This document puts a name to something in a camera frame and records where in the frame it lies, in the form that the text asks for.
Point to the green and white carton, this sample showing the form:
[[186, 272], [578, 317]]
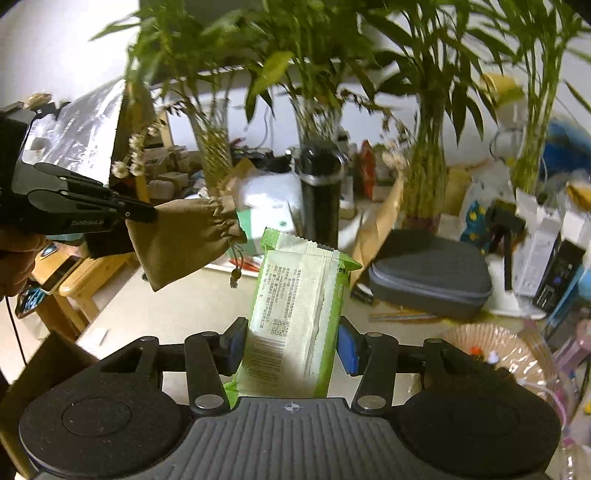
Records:
[[272, 228]]

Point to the blue striped bag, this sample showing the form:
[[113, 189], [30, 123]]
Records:
[[30, 302]]

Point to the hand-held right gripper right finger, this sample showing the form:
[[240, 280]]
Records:
[[352, 350]]

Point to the dried white flower bunch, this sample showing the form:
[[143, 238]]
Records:
[[397, 154], [134, 157]]

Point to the wooden stool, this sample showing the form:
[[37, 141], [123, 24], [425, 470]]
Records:
[[83, 281]]

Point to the wooden rack post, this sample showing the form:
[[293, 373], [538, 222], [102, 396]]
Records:
[[152, 120]]

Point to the small black tripod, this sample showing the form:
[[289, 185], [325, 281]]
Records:
[[508, 230]]

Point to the brown paper bag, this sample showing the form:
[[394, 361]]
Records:
[[378, 230]]

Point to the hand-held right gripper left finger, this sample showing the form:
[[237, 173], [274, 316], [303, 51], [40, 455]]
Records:
[[233, 346]]

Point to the silver insulated bag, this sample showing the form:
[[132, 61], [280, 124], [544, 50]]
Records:
[[83, 134]]

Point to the clear pink plastic bowl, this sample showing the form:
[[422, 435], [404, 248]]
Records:
[[498, 355]]

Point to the blue carton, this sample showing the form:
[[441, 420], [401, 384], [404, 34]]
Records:
[[570, 304]]

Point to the black carton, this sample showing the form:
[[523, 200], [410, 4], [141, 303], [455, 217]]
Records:
[[558, 277]]

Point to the black thermos bottle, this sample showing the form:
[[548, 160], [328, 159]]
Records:
[[321, 198]]

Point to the blue fuzzy object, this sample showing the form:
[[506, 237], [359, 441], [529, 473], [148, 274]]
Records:
[[568, 147]]

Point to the grey zip case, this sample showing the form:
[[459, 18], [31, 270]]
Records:
[[429, 272]]

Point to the bamboo plant in glass vase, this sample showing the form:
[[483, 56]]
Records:
[[318, 115], [535, 138], [431, 161], [212, 138]]

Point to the person's left hand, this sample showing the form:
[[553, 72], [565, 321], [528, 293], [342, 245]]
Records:
[[18, 263]]

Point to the white plastic wrapped package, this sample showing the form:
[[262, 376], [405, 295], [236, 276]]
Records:
[[268, 191]]

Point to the tall white carton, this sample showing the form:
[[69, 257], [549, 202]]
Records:
[[538, 240]]

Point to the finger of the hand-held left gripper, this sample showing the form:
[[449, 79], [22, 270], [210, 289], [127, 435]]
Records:
[[101, 196]]

